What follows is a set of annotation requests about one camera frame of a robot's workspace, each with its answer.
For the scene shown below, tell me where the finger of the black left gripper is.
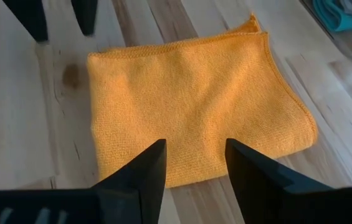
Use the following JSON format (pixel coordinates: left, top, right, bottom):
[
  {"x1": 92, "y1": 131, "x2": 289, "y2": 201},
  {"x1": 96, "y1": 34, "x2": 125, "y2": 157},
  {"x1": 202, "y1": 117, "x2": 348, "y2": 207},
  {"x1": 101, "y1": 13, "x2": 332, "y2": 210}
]
[
  {"x1": 70, "y1": 0, "x2": 99, "y2": 37},
  {"x1": 2, "y1": 0, "x2": 50, "y2": 43}
]

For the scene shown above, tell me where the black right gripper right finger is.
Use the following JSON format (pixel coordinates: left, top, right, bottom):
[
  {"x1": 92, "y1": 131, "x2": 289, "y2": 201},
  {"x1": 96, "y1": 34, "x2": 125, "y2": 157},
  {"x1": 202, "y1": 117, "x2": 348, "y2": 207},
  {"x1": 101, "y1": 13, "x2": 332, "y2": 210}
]
[{"x1": 225, "y1": 138, "x2": 352, "y2": 224}]

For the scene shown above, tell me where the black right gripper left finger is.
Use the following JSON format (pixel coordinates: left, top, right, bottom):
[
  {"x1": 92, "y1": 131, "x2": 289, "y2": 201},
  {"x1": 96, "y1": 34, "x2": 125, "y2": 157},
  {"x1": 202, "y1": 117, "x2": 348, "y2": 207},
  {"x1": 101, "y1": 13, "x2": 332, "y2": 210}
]
[{"x1": 0, "y1": 138, "x2": 168, "y2": 224}]

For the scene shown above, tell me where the orange microfiber towel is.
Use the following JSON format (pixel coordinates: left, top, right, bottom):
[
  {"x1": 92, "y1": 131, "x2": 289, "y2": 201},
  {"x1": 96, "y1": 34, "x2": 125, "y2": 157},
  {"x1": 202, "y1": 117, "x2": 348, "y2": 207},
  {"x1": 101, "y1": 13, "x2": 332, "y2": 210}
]
[{"x1": 87, "y1": 13, "x2": 319, "y2": 189}]

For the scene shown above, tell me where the teal microfiber towel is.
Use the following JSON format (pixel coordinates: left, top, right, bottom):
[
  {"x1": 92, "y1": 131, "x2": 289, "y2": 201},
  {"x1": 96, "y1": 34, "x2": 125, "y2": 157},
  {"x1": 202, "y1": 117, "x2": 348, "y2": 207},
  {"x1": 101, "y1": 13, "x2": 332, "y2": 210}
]
[{"x1": 312, "y1": 0, "x2": 352, "y2": 33}]

